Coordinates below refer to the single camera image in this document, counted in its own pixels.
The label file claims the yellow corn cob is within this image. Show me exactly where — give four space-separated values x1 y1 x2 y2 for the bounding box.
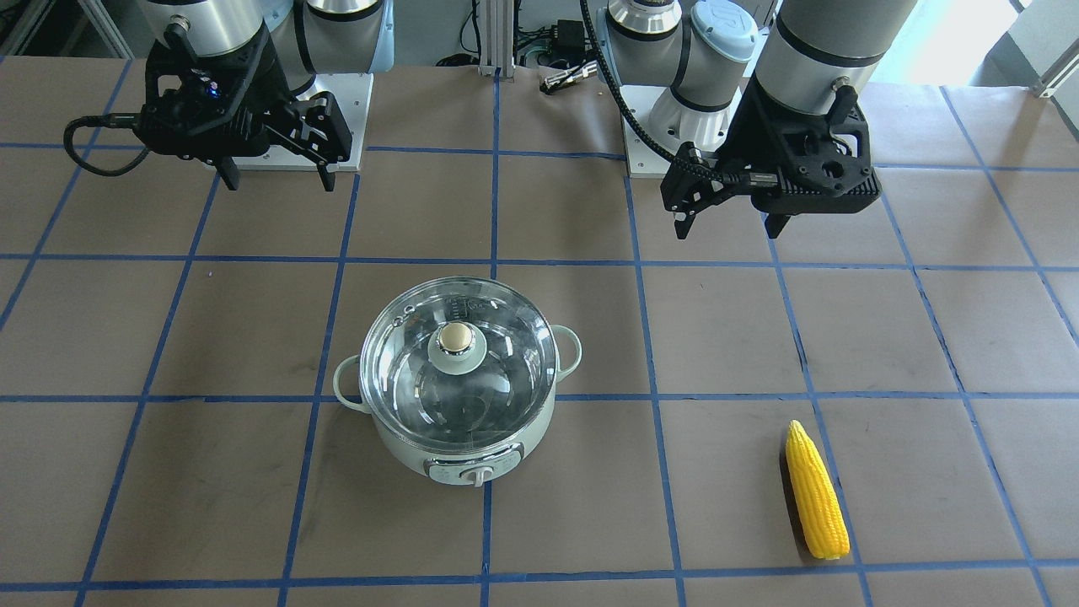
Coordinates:
786 420 851 561

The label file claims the silver metal connector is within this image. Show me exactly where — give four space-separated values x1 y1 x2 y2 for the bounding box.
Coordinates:
540 63 599 95

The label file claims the glass pot lid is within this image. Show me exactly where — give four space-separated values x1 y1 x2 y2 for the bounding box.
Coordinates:
354 276 581 456

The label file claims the mint green electric pot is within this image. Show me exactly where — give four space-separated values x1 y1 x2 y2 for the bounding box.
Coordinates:
334 321 583 487

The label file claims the black gripper cable, image left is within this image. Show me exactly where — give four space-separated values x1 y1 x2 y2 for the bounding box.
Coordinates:
64 115 153 178

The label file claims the metal base plate, image right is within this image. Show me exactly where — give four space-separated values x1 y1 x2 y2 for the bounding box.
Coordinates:
620 83 745 178

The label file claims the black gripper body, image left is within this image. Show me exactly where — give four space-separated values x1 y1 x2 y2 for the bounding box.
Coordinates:
135 24 351 165

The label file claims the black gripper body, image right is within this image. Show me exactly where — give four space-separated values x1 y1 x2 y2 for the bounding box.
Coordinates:
660 78 883 218

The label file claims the black corrugated cable, image right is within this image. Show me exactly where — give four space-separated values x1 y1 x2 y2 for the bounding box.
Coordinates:
581 0 726 181

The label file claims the black power adapter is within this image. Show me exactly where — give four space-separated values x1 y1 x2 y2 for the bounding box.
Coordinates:
550 19 587 64

